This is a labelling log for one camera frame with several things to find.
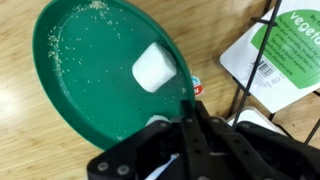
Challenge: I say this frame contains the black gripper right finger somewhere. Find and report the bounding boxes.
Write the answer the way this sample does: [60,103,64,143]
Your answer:
[196,100,320,180]

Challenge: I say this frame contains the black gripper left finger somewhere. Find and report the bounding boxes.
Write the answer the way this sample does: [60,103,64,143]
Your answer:
[87,99,214,180]

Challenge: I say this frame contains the green plate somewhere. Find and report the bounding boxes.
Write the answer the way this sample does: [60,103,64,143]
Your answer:
[32,0,196,151]

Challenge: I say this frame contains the white marshmallow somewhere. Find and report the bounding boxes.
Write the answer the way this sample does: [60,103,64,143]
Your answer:
[144,114,171,128]
[131,41,178,94]

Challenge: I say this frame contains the white green vegetables booklet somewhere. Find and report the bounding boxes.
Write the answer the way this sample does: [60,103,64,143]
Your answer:
[219,0,320,114]

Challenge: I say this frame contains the black wire rack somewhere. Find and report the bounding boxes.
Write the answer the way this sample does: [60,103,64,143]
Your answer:
[228,0,320,144]

